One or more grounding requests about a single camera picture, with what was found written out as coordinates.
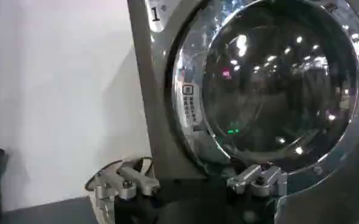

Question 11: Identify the black cable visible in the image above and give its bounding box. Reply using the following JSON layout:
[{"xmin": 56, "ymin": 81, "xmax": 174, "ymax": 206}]
[{"xmin": 84, "ymin": 156, "xmax": 154, "ymax": 192}]

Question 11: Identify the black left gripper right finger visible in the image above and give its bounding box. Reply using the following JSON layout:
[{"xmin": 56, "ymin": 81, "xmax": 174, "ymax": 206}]
[{"xmin": 226, "ymin": 164, "xmax": 288, "ymax": 198}]

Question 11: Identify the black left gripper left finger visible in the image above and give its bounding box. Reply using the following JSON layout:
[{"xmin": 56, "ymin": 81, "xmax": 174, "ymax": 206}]
[{"xmin": 94, "ymin": 166, "xmax": 161, "ymax": 224}]

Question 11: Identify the round glass dryer door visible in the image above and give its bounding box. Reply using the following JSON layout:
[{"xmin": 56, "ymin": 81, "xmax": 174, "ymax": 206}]
[{"xmin": 164, "ymin": 0, "xmax": 359, "ymax": 180}]

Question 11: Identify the white number sticker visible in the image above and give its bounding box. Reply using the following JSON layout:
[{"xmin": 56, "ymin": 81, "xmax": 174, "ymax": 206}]
[{"xmin": 144, "ymin": 0, "xmax": 171, "ymax": 33}]

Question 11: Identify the grey dryer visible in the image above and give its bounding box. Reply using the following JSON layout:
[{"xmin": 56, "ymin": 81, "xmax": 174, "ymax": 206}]
[{"xmin": 126, "ymin": 0, "xmax": 359, "ymax": 224}]

